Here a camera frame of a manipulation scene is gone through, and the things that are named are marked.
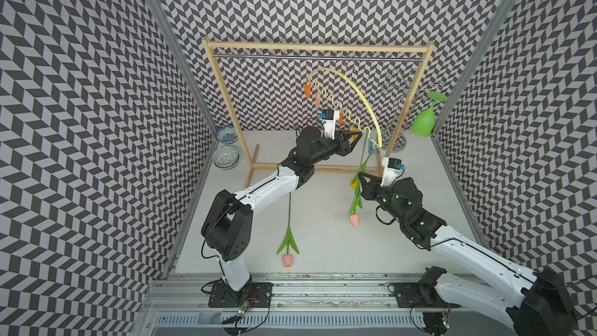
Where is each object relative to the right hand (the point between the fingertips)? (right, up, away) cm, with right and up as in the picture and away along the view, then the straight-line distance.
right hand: (358, 177), depth 76 cm
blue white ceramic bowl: (-58, +17, +39) cm, 72 cm away
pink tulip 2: (-24, -24, +8) cm, 34 cm away
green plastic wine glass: (+27, +20, +11) cm, 35 cm away
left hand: (0, +14, -2) cm, 14 cm away
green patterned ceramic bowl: (-55, +6, +29) cm, 63 cm away
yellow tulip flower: (0, -2, +6) cm, 6 cm away
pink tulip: (-2, -13, -1) cm, 14 cm away
